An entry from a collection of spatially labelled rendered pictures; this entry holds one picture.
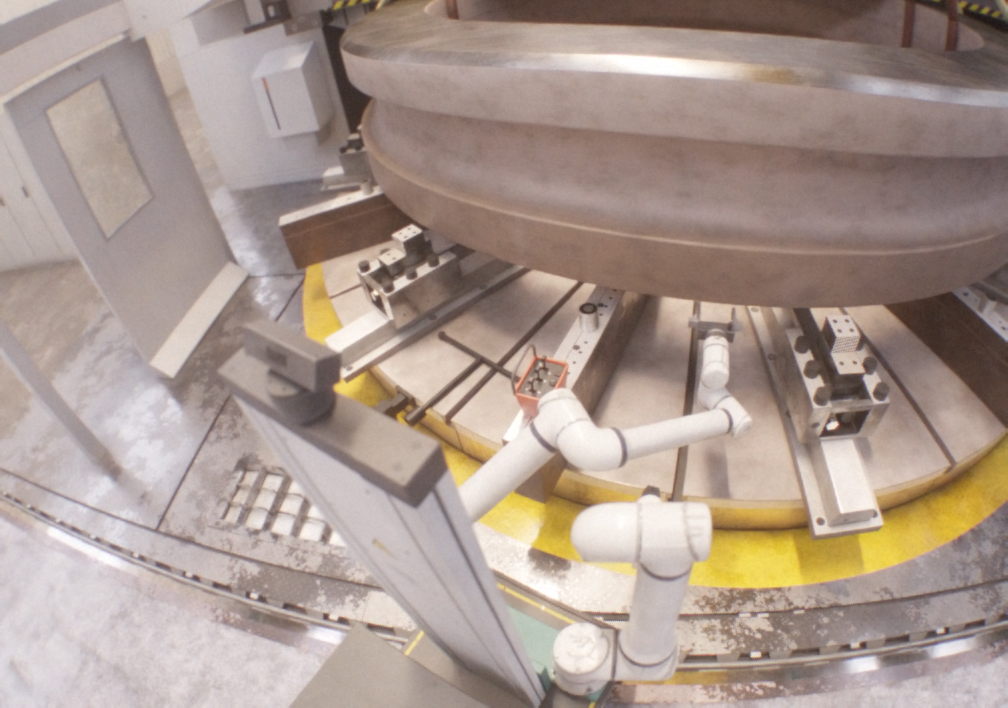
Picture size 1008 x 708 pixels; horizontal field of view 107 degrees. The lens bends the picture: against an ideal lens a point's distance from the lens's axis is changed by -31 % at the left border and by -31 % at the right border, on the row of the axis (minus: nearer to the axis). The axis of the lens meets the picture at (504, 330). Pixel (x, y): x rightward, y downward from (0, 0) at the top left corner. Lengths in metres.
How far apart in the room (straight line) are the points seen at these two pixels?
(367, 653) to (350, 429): 0.99
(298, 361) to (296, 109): 5.03
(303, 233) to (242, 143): 2.94
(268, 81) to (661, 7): 4.12
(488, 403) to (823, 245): 1.59
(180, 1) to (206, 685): 3.83
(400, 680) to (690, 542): 0.80
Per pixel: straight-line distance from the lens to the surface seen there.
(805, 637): 2.42
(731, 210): 2.06
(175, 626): 2.96
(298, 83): 5.39
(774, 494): 2.27
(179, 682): 2.86
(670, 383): 2.54
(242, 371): 0.71
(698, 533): 1.04
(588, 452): 1.44
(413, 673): 1.44
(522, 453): 1.55
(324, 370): 0.53
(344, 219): 3.73
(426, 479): 0.53
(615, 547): 1.03
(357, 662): 1.49
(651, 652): 1.46
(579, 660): 1.53
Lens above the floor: 2.19
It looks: 41 degrees down
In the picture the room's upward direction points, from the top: 10 degrees counter-clockwise
